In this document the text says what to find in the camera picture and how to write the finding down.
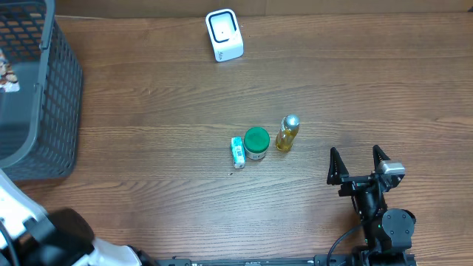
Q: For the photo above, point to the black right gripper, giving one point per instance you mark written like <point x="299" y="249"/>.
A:
<point x="339" y="175"/>

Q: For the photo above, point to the yellow oil bottle silver cap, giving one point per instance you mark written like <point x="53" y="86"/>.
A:
<point x="289" y="129"/>

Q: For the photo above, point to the green lid white jar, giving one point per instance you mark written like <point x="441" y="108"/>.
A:
<point x="256" y="142"/>

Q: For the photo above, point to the teal tissue pack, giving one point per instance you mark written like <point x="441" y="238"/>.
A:
<point x="238" y="152"/>

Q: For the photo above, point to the brown labelled food package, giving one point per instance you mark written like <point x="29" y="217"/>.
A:
<point x="9" y="80"/>

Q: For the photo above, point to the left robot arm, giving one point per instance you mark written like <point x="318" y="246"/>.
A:
<point x="32" y="236"/>

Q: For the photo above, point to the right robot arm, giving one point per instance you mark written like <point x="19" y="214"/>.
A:
<point x="387" y="231"/>

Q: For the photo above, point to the white barcode scanner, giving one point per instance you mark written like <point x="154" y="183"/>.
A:
<point x="224" y="33"/>

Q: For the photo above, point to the grey plastic mesh basket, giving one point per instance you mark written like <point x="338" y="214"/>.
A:
<point x="40" y="122"/>

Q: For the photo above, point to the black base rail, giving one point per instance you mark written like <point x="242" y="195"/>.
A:
<point x="317" y="260"/>

